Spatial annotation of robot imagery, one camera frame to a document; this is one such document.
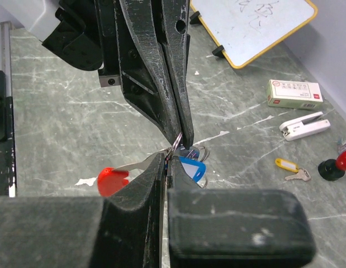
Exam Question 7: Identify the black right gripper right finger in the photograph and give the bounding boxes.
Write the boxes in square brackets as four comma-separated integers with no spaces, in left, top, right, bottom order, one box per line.
[168,156,315,267]

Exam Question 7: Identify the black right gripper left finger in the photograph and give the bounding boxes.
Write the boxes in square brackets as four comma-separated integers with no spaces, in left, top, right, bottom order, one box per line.
[0,154,165,267]

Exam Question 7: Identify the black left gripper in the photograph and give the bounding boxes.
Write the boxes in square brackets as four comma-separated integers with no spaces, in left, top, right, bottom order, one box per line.
[94,0,194,148]

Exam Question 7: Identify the blue key tag with key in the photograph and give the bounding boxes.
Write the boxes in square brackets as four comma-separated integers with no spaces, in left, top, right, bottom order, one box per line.
[178,147,206,183]

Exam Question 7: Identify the metal key organizer red handle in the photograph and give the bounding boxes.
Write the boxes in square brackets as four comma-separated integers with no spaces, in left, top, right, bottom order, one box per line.
[96,132,211,198]

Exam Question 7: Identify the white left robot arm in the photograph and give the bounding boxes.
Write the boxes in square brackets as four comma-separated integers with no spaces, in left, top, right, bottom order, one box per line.
[0,0,194,147]

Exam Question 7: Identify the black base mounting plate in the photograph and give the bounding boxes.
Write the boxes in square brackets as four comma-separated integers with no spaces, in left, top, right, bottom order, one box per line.
[0,70,17,198]

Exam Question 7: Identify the yellow key tag with key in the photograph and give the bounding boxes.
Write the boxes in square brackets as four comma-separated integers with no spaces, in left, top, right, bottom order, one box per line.
[275,158,311,181]

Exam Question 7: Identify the green white staples box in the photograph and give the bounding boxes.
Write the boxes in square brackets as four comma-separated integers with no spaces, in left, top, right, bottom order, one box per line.
[267,79,324,110]

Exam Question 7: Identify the red black stamp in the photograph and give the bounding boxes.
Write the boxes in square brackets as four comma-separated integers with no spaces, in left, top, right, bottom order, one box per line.
[318,151,346,181]

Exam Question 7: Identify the white stapler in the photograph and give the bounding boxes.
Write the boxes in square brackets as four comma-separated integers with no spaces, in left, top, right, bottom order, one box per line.
[279,112,331,141]

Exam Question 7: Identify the white board yellow frame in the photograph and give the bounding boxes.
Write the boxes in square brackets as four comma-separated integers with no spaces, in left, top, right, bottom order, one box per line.
[190,0,318,69]

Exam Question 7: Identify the aluminium front rail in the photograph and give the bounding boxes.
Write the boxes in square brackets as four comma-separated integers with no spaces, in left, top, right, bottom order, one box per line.
[0,21,12,97]

